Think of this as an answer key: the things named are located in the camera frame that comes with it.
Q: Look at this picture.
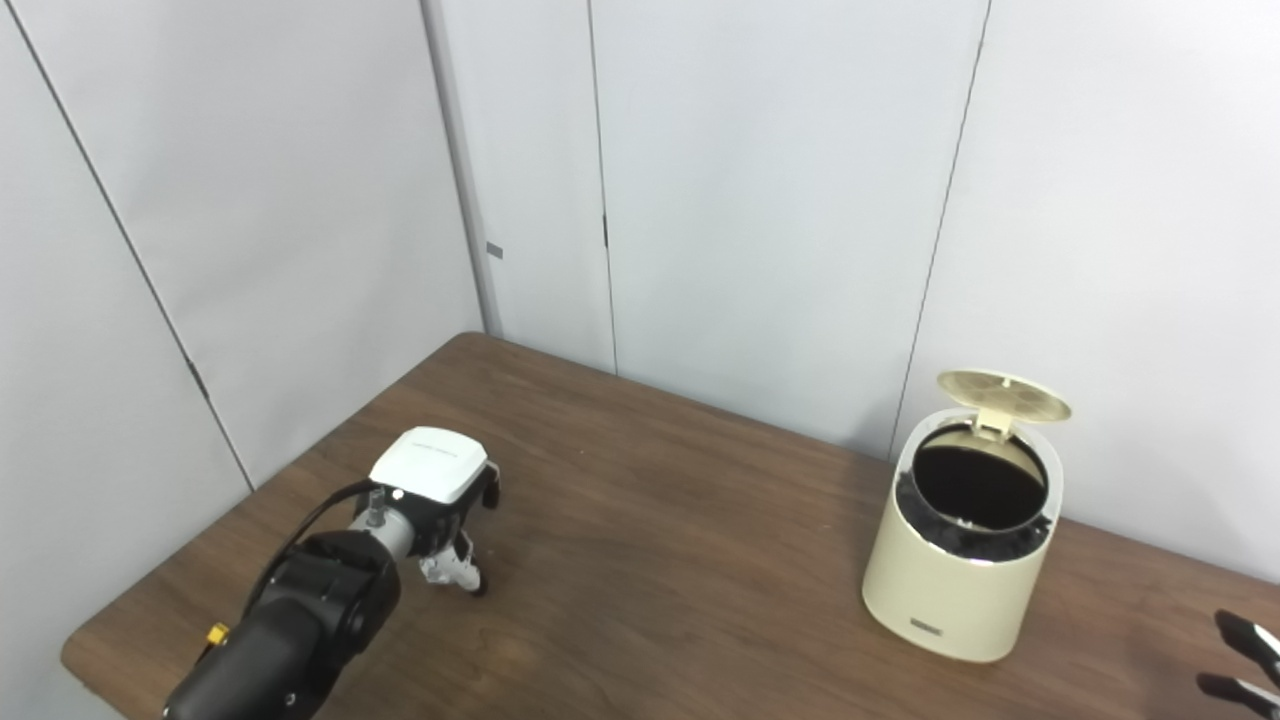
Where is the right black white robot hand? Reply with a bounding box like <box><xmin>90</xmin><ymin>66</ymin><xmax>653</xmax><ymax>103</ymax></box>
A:
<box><xmin>1197</xmin><ymin>609</ymin><xmax>1280</xmax><ymax>716</ymax></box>

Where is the cream-colored round bin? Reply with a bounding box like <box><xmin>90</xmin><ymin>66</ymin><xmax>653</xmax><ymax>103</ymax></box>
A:
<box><xmin>862</xmin><ymin>405</ymin><xmax>1064</xmax><ymax>663</ymax></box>

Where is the cream round bin lid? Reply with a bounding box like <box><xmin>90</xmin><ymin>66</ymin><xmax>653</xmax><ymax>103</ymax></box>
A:
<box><xmin>937</xmin><ymin>371</ymin><xmax>1073</xmax><ymax>441</ymax></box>

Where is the black bin liner bag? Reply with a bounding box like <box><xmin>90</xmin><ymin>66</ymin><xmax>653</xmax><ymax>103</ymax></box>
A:
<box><xmin>893</xmin><ymin>425</ymin><xmax>1056</xmax><ymax>563</ymax></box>

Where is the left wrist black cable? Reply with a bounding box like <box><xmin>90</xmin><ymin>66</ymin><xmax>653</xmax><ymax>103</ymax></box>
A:
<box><xmin>240</xmin><ymin>480</ymin><xmax>386</xmax><ymax>621</ymax></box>

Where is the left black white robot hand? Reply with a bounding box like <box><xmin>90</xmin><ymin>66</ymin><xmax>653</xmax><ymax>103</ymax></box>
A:
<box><xmin>368</xmin><ymin>427</ymin><xmax>501</xmax><ymax>598</ymax></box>

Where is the grey wall corner post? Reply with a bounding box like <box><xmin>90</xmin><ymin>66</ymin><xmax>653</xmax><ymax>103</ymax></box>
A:
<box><xmin>420</xmin><ymin>0</ymin><xmax>501</xmax><ymax>336</ymax></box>

